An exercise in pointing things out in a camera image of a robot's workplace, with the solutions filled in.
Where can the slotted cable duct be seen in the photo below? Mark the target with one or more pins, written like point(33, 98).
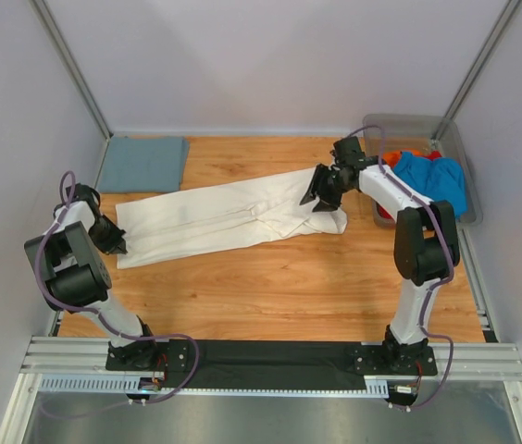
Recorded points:
point(375, 389)

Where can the orange t shirt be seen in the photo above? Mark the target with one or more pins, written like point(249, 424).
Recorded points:
point(393, 157)

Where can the red t shirt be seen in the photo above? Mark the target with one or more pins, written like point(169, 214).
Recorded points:
point(383, 213)

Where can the left corner aluminium post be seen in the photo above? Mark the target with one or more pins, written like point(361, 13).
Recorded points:
point(48, 20)

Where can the aluminium frame rail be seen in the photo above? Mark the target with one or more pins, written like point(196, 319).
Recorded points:
point(471, 361)

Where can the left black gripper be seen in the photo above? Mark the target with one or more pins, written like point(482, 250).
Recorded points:
point(115, 243)

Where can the folded grey-blue t shirt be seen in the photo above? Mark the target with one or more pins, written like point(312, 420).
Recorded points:
point(141, 165)

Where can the corner aluminium post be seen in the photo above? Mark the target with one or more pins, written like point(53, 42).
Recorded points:
point(48, 20)
point(499, 28)

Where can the blue t shirt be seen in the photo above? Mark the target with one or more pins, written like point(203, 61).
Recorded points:
point(437, 177)

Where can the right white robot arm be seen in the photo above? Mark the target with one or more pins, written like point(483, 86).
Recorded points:
point(425, 250)

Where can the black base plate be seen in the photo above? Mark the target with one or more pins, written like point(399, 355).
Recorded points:
point(275, 365)

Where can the white t shirt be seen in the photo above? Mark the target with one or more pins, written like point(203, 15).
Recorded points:
point(220, 218)

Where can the right corner aluminium post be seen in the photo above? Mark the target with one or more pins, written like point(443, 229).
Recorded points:
point(499, 28)

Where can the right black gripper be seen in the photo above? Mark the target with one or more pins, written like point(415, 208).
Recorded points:
point(316, 190)

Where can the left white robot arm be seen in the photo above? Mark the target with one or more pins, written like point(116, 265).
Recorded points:
point(72, 276)

